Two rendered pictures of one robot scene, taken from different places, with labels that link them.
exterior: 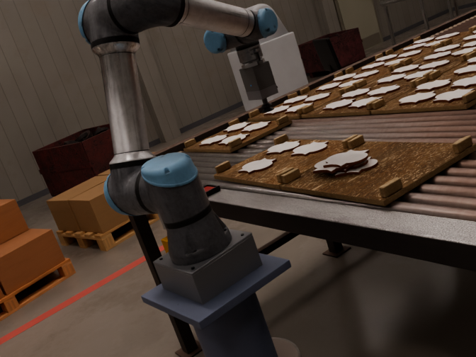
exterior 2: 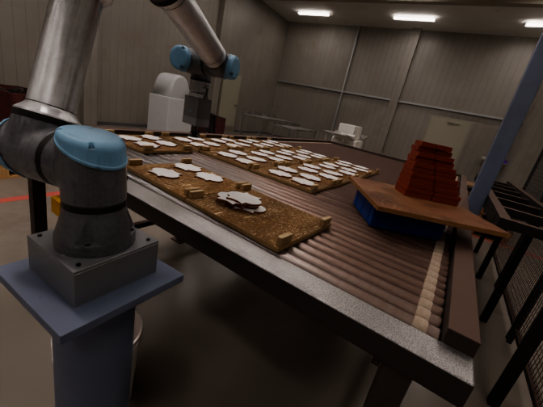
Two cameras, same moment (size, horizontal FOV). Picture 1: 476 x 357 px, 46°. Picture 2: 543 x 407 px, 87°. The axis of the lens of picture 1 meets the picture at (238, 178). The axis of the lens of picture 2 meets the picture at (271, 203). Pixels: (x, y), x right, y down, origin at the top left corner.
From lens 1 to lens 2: 0.60 m
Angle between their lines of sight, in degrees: 28
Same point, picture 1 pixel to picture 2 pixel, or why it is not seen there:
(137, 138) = (65, 94)
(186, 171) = (116, 156)
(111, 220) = not seen: hidden behind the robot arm
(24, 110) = not seen: outside the picture
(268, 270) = (162, 282)
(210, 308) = (82, 316)
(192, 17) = (182, 12)
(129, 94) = (77, 43)
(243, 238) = (148, 244)
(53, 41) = (19, 13)
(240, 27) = (212, 56)
